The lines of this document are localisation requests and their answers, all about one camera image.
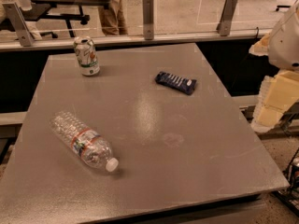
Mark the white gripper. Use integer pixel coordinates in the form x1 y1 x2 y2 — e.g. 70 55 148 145
249 3 299 133

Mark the blue rxbar blueberry bar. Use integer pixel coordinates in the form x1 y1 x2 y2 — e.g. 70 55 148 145
154 71 197 95

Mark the green white 7up can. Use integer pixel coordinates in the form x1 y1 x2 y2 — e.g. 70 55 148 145
74 36 100 77

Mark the person in khaki trousers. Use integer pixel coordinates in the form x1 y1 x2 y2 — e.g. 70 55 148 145
98 0 128 35

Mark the clear plastic water bottle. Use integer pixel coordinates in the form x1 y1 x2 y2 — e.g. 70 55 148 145
50 111 119 173

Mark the black background desk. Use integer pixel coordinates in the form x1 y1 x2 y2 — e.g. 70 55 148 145
31 0 111 37

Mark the right metal glass bracket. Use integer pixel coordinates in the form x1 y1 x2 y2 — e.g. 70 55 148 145
217 0 238 36

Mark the metal glass bracket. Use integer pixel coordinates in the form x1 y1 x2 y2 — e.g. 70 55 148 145
0 2 34 47
142 0 154 40
217 0 238 36

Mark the black wire rack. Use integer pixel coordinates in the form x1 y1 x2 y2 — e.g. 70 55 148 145
273 148 299 217

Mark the middle metal glass bracket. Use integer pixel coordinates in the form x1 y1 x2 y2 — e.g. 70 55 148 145
142 0 154 40

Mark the metal barrier rail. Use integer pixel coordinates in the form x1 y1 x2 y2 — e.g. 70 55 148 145
0 28 270 52

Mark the left metal glass bracket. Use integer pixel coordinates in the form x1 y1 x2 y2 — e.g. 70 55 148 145
0 2 34 47

